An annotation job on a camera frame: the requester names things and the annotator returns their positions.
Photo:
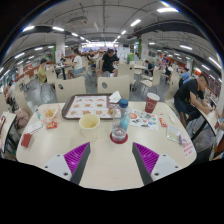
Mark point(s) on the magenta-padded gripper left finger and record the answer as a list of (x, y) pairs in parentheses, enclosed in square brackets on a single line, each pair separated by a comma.
[(76, 156)]

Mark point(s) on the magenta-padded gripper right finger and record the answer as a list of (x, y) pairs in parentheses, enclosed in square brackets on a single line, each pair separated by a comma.
[(147, 157)]

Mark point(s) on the clear blue-capped water bottle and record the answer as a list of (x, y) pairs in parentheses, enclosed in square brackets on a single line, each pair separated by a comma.
[(120, 125)]

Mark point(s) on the flat round red coaster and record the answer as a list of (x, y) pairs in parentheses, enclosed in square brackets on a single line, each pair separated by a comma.
[(126, 140)]

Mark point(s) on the cream plastic cup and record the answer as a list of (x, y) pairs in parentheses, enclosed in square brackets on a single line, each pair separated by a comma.
[(89, 128)]

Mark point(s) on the clear plastic wrapped pack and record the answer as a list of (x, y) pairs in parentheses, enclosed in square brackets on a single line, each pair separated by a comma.
[(174, 134)]

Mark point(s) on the colourful printed paper flyer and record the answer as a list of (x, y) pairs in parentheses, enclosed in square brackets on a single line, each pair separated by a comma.
[(143, 120)]

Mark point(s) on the small red snack packet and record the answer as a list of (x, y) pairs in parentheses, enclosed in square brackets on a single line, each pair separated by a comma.
[(162, 122)]

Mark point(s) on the small red sauce packet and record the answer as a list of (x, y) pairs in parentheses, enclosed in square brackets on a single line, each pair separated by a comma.
[(52, 125)]

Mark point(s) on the white table sticker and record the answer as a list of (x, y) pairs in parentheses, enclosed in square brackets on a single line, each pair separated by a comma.
[(188, 148)]

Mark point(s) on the white printed card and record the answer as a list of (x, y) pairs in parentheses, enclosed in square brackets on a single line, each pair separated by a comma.
[(34, 127)]

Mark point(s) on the brown tray with paper liner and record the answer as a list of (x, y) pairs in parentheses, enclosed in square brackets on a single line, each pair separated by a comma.
[(86, 106)]

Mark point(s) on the red paper box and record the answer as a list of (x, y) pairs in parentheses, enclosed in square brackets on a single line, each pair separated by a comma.
[(26, 140)]

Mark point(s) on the red paper cup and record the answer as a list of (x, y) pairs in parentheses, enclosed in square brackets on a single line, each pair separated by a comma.
[(151, 104)]

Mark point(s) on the pink backpack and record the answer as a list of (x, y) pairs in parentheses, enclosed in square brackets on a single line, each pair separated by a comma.
[(21, 118)]

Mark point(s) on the beige chair with round hole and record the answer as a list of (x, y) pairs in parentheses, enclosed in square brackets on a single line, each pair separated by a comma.
[(115, 88), (70, 90)]

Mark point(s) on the crumpled white napkin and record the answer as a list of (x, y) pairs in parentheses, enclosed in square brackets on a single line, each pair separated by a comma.
[(115, 97)]

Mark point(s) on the beige neighbouring table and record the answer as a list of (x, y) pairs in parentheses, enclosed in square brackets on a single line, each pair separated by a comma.
[(7, 130)]

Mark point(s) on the person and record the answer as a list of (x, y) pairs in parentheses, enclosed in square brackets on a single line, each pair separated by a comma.
[(109, 61), (149, 68), (190, 95), (185, 76), (42, 71), (77, 62)]

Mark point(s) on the ceiling strip lights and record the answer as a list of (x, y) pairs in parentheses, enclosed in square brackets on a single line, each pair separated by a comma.
[(135, 22)]

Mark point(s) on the ceiling air conditioner unit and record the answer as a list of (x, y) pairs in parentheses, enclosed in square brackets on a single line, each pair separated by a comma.
[(77, 20)]

